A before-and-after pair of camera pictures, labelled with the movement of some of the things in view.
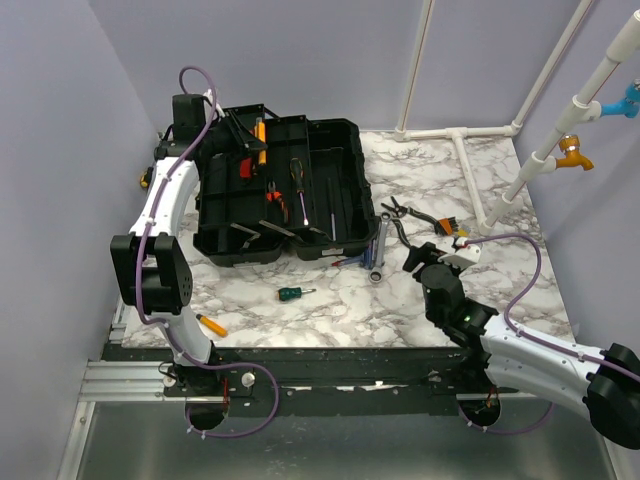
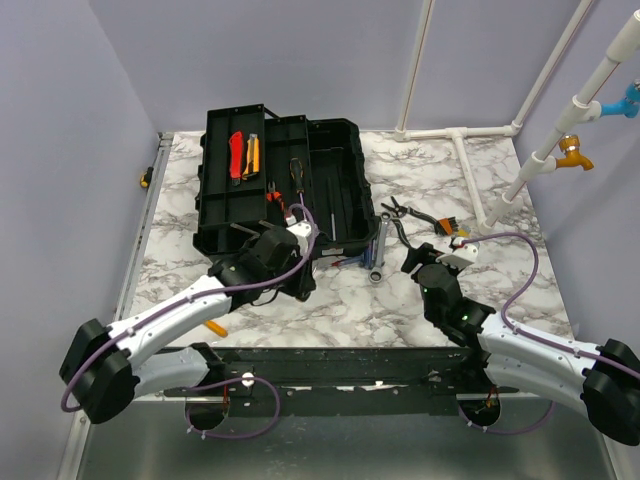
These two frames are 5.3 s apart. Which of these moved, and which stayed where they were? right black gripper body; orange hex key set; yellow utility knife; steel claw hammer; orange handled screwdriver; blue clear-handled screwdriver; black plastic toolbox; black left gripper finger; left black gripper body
Moved: black left gripper finger; yellow utility knife; left black gripper body
Stayed: orange hex key set; blue clear-handled screwdriver; right black gripper body; steel claw hammer; black plastic toolbox; orange handled screwdriver
